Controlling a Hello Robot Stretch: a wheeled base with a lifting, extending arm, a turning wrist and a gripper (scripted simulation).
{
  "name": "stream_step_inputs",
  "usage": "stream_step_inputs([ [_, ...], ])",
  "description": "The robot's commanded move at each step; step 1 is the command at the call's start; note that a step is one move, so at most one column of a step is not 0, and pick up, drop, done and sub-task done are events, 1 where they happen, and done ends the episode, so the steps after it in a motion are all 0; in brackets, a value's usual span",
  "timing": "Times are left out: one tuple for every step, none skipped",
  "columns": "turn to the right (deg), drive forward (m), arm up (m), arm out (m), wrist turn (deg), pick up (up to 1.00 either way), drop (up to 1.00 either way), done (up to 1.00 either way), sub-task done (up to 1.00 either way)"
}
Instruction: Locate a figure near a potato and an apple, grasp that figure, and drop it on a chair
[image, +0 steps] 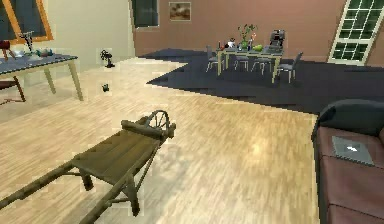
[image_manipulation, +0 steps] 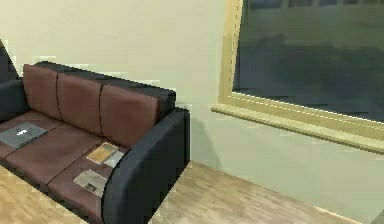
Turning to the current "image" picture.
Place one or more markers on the grey dining chair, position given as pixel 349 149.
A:
pixel 211 58
pixel 262 62
pixel 289 66
pixel 241 60

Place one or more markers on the black and white figure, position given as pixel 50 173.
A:
pixel 230 43

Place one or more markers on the green apple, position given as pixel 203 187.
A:
pixel 257 48

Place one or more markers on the dark red wooden chair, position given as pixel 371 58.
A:
pixel 12 87

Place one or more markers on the grey top dining table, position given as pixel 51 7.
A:
pixel 250 53

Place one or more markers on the brown wooden wheelbarrow cart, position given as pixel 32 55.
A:
pixel 117 156

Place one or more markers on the small black floor object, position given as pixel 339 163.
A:
pixel 105 87

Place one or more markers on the green house plant in vase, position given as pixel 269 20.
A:
pixel 246 33

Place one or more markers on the black floor statue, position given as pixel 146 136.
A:
pixel 107 58

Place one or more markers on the framed brown landscape picture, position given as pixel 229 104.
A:
pixel 180 11

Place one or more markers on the black coffee machine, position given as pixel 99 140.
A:
pixel 277 38

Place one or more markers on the teal dish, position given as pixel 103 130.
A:
pixel 45 52

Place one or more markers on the blue top table pale legs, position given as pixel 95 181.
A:
pixel 36 63

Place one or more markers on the grey closed laptop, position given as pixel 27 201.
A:
pixel 352 150

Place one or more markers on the grey desk lamp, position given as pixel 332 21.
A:
pixel 28 40

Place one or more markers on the white framed lattice window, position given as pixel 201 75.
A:
pixel 357 30

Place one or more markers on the orange framed window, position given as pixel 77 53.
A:
pixel 23 20

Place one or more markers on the dark red stool shape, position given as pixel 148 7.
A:
pixel 5 48

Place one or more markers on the dark window with white frame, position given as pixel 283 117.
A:
pixel 145 12

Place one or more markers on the brown sofa with black frame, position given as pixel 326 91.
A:
pixel 353 180

